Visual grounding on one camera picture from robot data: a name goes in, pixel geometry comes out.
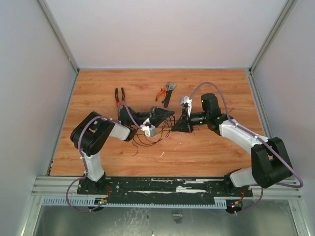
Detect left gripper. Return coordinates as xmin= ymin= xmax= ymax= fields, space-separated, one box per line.
xmin=131 ymin=106 xmax=175 ymax=128

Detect black zip tie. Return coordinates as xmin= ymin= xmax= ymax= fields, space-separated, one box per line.
xmin=170 ymin=116 xmax=176 ymax=129

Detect black wire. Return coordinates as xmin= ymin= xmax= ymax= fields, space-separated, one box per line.
xmin=131 ymin=115 xmax=200 ymax=157

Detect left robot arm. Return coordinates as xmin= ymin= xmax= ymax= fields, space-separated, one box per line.
xmin=70 ymin=105 xmax=175 ymax=194

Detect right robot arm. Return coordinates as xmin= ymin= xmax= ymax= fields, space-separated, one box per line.
xmin=172 ymin=93 xmax=292 ymax=196

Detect orange needle nose pliers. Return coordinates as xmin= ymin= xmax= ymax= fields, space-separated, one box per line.
xmin=155 ymin=85 xmax=166 ymax=103

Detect black adjustable wrench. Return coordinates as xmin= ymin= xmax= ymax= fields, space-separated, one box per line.
xmin=163 ymin=82 xmax=177 ymax=108

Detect orange black combination pliers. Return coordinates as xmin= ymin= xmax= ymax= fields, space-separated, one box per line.
xmin=114 ymin=87 xmax=126 ymax=108

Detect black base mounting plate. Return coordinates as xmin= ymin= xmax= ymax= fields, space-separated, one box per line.
xmin=77 ymin=177 xmax=253 ymax=203

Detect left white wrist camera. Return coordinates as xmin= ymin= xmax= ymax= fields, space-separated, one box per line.
xmin=140 ymin=118 xmax=157 ymax=137

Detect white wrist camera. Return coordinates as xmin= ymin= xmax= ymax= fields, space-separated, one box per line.
xmin=180 ymin=96 xmax=192 ymax=117
xmin=140 ymin=118 xmax=157 ymax=137

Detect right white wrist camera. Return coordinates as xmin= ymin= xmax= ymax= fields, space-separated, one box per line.
xmin=180 ymin=96 xmax=192 ymax=117

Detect grey slotted cable duct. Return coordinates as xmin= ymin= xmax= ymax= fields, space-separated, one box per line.
xmin=42 ymin=196 xmax=227 ymax=209

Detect aluminium front rail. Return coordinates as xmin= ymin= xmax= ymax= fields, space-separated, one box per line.
xmin=31 ymin=176 xmax=302 ymax=200

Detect left aluminium frame post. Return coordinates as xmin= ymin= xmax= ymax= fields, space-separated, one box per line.
xmin=37 ymin=0 xmax=80 ymax=75

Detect aluminium frame post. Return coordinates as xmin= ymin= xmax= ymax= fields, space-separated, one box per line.
xmin=249 ymin=0 xmax=298 ymax=76
xmin=37 ymin=0 xmax=80 ymax=75

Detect right aluminium frame post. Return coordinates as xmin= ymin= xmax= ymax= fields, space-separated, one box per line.
xmin=249 ymin=0 xmax=298 ymax=76

